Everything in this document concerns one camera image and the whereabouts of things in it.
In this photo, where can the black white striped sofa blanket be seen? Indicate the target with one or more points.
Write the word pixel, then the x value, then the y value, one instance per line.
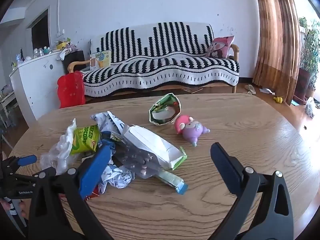
pixel 162 65

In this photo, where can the person's left hand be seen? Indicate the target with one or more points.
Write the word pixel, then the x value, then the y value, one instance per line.
pixel 23 208

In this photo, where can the white paper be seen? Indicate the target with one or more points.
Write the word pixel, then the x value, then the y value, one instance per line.
pixel 63 53
pixel 117 177

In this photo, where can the small red clip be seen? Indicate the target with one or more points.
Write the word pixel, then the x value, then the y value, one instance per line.
pixel 93 194

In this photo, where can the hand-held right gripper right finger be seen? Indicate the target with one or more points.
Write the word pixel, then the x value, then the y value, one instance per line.
pixel 226 172

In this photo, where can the red plastic chair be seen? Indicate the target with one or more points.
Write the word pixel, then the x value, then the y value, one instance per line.
pixel 71 90

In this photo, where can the yellow toy on cabinet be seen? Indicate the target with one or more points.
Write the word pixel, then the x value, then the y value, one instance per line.
pixel 61 45

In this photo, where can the brown curtain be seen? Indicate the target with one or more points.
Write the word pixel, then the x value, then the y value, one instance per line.
pixel 275 42

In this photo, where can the pink purple toy figure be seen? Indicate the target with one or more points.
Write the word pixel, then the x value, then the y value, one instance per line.
pixel 190 130

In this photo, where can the pair of beige slippers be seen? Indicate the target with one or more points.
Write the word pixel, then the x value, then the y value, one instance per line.
pixel 250 89

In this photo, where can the colourful picture book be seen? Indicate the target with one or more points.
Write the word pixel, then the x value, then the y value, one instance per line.
pixel 100 60

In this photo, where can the clear plastic bag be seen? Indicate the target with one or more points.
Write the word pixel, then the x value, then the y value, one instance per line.
pixel 310 107

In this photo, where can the wooden frame sofa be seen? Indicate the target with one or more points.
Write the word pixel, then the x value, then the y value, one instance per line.
pixel 75 65

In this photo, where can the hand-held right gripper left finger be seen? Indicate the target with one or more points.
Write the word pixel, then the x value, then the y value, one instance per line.
pixel 93 172

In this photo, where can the teal figurine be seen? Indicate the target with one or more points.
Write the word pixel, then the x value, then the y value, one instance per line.
pixel 46 51

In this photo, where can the white cabinet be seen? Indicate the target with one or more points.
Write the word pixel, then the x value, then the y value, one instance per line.
pixel 37 85

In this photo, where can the pink cartoon pillow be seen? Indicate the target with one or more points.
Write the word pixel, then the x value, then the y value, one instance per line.
pixel 220 47

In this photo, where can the white crumpled paper on cabinet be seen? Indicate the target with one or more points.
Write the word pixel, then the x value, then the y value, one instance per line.
pixel 63 53

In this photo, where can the white paper scrap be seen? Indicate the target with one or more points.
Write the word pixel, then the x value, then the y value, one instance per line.
pixel 266 91

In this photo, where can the silver green cigarette box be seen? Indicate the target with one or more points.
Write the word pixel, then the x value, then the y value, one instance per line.
pixel 150 142

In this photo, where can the white plastic bag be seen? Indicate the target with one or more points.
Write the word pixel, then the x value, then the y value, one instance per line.
pixel 60 152

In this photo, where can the small yellow toy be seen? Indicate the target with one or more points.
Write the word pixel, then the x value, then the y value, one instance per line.
pixel 278 100

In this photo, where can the green snack packet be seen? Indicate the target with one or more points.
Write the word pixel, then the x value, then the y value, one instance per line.
pixel 83 140

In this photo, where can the white wall socket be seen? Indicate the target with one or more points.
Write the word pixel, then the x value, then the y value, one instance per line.
pixel 60 33

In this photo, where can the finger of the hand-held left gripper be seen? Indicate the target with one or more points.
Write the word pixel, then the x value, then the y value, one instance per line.
pixel 26 160

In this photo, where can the potted plant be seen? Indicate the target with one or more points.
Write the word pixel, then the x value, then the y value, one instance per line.
pixel 308 55

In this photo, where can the pill blister pack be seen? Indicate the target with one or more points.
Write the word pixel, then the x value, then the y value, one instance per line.
pixel 140 163

